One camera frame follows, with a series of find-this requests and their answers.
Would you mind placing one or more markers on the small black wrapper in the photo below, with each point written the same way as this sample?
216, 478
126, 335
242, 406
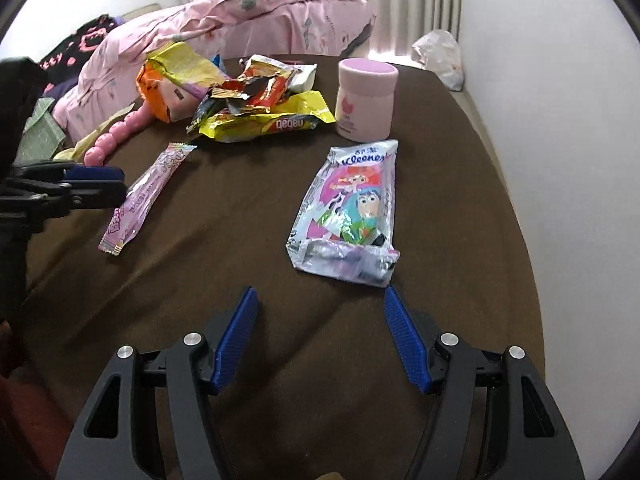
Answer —
202, 112

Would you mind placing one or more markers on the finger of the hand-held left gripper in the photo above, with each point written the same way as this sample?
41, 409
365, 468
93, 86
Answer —
90, 195
92, 172

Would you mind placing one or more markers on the cartoon print tissue packet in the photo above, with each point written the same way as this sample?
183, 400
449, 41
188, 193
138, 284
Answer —
345, 210

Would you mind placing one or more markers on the green checked cloth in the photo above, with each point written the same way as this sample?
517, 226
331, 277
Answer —
42, 132

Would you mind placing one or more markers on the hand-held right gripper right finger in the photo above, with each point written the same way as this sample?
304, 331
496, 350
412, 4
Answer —
404, 342

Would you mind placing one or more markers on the black pink patterned pillow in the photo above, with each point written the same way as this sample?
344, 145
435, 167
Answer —
75, 45

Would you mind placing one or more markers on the pink plastic toy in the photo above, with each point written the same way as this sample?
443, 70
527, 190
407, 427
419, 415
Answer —
107, 142

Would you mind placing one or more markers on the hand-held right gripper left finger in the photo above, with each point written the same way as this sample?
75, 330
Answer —
239, 342

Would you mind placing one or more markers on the long pink candy wrapper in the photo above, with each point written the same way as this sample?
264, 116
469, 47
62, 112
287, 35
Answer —
145, 195

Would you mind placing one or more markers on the white plastic bag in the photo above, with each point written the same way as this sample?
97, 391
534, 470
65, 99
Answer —
440, 55

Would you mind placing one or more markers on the pink lotion jar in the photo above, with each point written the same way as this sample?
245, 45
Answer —
365, 105

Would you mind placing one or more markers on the beige paper wrapper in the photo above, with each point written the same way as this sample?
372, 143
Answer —
95, 135

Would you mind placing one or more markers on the red black wrapper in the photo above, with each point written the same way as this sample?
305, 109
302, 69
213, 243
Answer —
260, 85

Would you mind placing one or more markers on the brown blanket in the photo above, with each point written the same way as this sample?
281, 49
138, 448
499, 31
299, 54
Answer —
250, 240

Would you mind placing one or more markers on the white wrapper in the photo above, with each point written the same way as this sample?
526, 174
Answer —
304, 77

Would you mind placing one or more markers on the orange yellow snack bag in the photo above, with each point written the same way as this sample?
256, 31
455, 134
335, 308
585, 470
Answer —
170, 75

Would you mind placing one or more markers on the yellow snack wrapper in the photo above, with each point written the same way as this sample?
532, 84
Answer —
260, 127

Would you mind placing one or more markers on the pink floral duvet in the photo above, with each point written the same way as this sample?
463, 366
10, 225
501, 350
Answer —
280, 20

